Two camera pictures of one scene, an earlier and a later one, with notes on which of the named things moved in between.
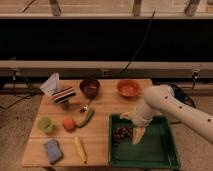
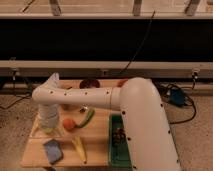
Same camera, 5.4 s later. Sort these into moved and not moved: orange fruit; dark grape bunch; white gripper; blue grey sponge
Moved: white gripper
Not moved: blue grey sponge; orange fruit; dark grape bunch
